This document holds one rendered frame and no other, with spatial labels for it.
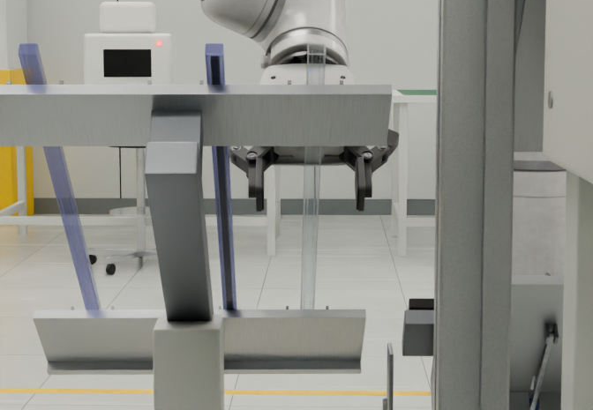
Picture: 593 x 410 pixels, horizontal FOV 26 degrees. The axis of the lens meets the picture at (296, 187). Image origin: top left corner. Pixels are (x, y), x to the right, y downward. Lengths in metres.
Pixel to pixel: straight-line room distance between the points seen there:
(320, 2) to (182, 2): 6.61
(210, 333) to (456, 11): 0.51
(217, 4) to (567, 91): 0.76
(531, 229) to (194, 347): 0.73
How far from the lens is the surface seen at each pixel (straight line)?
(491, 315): 0.73
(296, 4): 1.29
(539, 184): 1.75
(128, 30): 6.61
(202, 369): 1.14
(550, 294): 1.15
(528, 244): 1.76
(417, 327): 1.23
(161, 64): 6.56
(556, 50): 0.59
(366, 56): 7.85
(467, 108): 0.71
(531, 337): 1.21
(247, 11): 1.29
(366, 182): 1.16
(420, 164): 7.90
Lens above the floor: 1.06
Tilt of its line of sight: 6 degrees down
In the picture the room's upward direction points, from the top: straight up
